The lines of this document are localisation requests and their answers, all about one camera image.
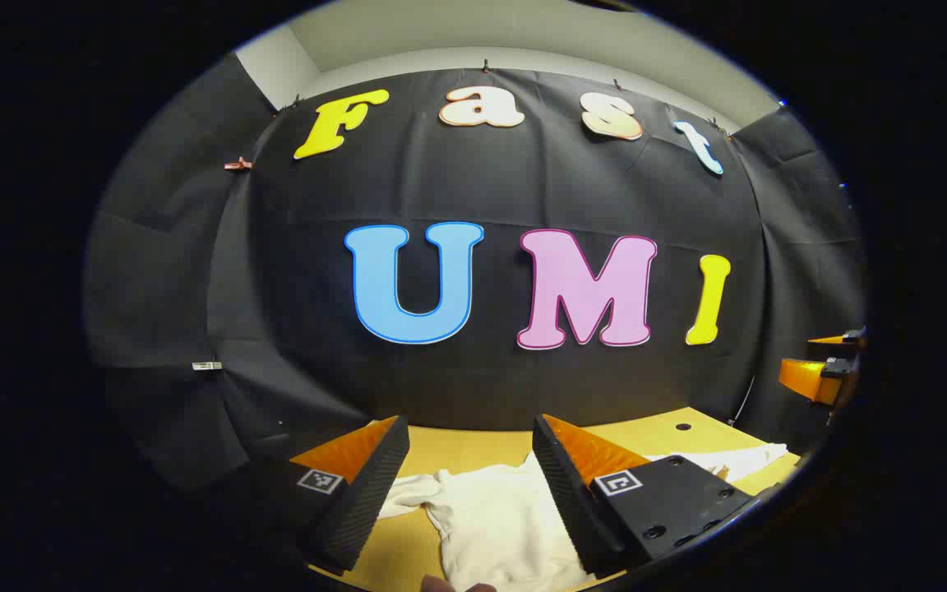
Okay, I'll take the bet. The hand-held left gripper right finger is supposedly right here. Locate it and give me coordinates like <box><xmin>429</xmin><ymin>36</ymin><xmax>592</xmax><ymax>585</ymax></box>
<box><xmin>532</xmin><ymin>414</ymin><xmax>758</xmax><ymax>579</ymax></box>

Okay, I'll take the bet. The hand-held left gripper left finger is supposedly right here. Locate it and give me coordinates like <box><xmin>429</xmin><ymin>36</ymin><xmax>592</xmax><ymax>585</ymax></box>
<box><xmin>260</xmin><ymin>415</ymin><xmax>411</xmax><ymax>575</ymax></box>

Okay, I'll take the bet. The white zip sweatshirt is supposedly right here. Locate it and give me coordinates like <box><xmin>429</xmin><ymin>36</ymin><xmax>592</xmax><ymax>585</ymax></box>
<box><xmin>376</xmin><ymin>442</ymin><xmax>791</xmax><ymax>592</ymax></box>

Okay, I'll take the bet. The black backdrop cloth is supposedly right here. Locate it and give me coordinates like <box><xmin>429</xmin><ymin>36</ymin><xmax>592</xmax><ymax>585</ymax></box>
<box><xmin>83</xmin><ymin>53</ymin><xmax>867</xmax><ymax>494</ymax></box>

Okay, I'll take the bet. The thin white cable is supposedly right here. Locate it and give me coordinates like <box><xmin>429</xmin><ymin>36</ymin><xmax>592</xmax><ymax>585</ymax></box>
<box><xmin>728</xmin><ymin>374</ymin><xmax>758</xmax><ymax>427</ymax></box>

